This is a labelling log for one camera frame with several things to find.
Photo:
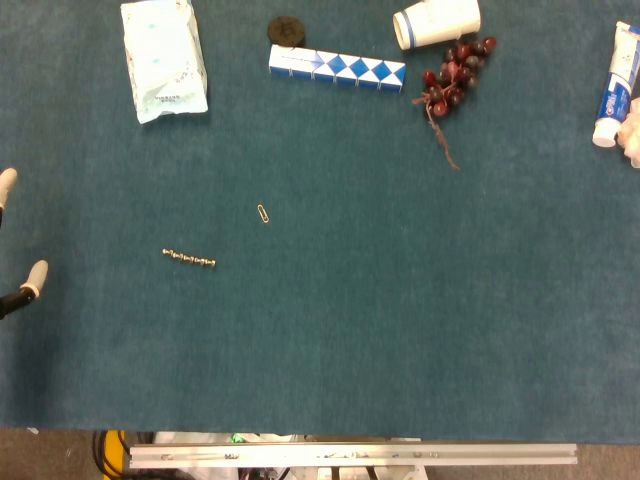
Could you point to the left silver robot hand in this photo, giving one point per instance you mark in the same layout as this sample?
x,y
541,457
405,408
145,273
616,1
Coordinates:
x,y
35,276

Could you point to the silver bead chain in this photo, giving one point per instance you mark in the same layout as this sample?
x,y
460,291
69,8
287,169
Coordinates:
x,y
188,258

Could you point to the small metal paperclip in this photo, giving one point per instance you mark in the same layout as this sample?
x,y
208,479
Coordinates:
x,y
263,213

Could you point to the pale blue tissue pack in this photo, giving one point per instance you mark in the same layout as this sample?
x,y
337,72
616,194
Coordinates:
x,y
162,60

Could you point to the teal felt table mat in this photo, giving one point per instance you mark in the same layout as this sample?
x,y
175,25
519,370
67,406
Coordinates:
x,y
320,300

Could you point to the black round disc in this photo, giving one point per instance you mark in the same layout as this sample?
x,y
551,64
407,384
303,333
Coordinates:
x,y
286,30

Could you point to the blue white snake puzzle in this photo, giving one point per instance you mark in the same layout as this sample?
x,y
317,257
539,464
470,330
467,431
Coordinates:
x,y
337,68

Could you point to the red plastic grape bunch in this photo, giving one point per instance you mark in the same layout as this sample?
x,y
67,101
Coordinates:
x,y
455,75

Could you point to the white paper cup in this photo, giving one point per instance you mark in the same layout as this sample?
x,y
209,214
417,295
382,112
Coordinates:
x,y
435,22

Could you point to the white blue toothpaste tube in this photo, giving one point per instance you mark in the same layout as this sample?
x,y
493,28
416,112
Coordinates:
x,y
617,90

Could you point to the white mesh bath sponge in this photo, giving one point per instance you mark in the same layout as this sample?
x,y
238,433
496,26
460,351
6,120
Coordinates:
x,y
631,130

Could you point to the aluminium frame rail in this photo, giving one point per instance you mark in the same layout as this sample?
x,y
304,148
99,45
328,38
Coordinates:
x,y
350,454

